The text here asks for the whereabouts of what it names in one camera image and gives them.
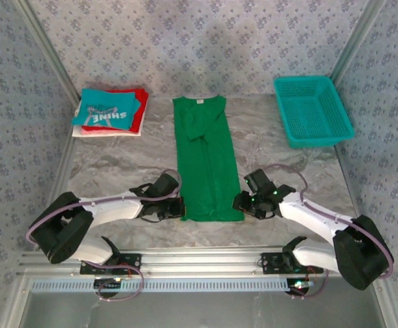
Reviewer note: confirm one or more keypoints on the teal plastic basket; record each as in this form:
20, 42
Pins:
308, 99

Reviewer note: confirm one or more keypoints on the green t-shirt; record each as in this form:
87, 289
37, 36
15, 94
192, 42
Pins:
209, 171

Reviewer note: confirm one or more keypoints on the teal t-shirt with white print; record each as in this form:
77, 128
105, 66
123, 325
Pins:
99, 102

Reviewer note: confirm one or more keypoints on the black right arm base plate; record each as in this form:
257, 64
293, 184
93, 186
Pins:
270, 263

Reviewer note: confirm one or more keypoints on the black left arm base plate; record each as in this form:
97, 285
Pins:
130, 261

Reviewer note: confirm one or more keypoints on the aluminium corner post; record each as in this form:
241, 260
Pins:
355, 41
48, 51

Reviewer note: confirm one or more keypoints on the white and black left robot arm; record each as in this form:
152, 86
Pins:
113, 208

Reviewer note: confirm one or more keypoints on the small controller circuit board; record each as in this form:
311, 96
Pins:
301, 284
108, 282

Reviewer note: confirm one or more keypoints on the red folded t-shirt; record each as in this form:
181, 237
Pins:
140, 112

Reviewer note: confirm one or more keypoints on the aluminium mounting rail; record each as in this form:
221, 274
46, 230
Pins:
202, 263

